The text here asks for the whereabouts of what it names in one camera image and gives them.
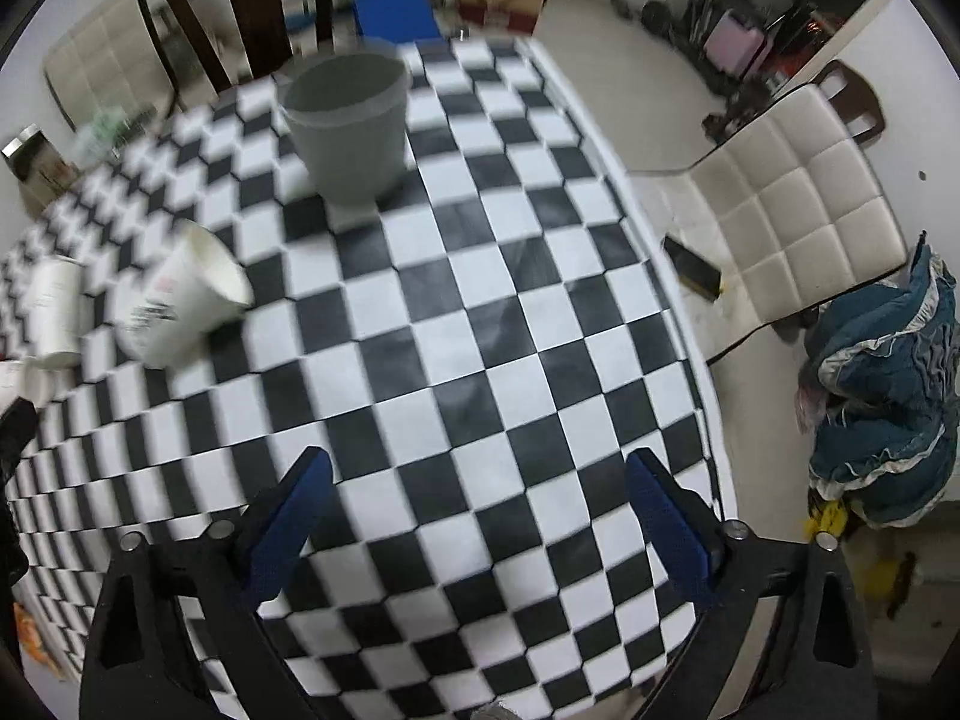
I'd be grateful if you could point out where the white paper cup with print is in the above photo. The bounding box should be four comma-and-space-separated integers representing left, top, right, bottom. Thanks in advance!
117, 220, 254, 369

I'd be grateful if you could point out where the white cylindrical cup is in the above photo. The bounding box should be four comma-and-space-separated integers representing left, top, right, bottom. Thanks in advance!
28, 255, 83, 369

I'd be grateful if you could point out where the blue teal cloth pile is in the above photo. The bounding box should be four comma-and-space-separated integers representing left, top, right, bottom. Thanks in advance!
804, 239, 958, 530

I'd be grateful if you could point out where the checkered black white tablecloth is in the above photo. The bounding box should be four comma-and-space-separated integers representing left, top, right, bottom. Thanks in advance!
2, 39, 724, 718

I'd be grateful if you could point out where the black object on chair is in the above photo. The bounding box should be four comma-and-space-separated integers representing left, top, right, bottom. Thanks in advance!
662, 236, 722, 302

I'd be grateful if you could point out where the white padded chair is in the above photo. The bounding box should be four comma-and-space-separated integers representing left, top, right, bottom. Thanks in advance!
633, 83, 910, 361

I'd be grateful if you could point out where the beige padded chair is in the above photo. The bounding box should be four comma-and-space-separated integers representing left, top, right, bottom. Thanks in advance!
43, 0, 176, 132

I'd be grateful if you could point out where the pink suitcase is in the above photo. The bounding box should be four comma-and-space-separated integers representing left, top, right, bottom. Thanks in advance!
703, 10, 771, 80

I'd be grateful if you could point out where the blue box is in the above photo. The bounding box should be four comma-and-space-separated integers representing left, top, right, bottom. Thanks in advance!
353, 0, 443, 46

